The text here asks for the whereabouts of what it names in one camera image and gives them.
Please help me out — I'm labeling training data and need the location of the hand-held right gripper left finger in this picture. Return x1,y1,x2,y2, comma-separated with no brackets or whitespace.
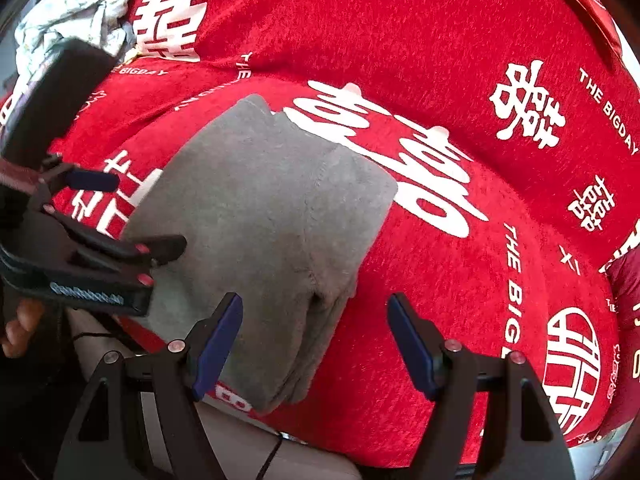
52,291,244,480

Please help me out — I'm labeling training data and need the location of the red printed blanket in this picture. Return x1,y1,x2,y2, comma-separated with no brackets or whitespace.
0,0,640,468

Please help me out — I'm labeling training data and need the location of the dark red printed pillow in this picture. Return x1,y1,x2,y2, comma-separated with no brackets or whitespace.
602,255,640,413

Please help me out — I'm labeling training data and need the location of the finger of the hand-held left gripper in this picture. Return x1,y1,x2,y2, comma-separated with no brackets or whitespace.
42,161,120,196
50,212,188,281

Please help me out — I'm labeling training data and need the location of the black cable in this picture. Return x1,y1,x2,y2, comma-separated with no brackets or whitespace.
70,329,122,343

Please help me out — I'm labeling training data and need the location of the person's left hand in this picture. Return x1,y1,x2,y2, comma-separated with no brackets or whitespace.
0,299,48,358

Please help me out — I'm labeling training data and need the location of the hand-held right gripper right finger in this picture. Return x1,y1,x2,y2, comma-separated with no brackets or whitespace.
386,292,576,480

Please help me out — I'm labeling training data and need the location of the grey knit sweater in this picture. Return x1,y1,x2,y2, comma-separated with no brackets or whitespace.
120,94,399,415

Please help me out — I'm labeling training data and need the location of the pale patterned cloth pile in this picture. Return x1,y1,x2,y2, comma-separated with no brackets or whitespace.
14,0,135,78

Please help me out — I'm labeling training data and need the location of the red satin pillow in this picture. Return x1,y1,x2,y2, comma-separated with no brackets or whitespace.
525,0,628,71

